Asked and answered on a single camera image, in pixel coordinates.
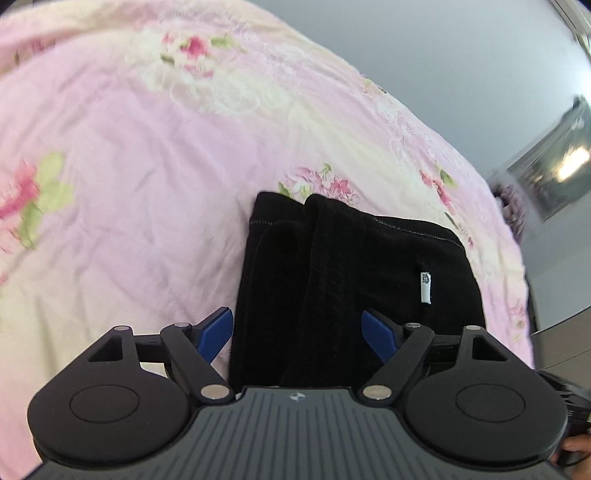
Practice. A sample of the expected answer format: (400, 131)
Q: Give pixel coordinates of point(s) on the dark purple cloth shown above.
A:
(515, 203)

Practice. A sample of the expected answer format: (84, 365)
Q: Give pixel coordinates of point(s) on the pink floral blanket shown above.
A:
(138, 184)

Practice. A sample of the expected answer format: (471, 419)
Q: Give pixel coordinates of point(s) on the shiny glass window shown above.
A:
(554, 161)

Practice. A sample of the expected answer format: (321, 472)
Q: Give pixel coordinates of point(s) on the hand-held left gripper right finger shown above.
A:
(378, 334)

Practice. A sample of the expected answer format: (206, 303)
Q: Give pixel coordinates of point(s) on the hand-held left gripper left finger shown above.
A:
(214, 334)

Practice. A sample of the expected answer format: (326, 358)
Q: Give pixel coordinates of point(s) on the grey cabinet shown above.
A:
(563, 341)

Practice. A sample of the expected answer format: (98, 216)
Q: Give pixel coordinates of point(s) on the black pants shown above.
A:
(332, 277)

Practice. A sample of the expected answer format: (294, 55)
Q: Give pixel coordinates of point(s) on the person's right hand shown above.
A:
(579, 445)

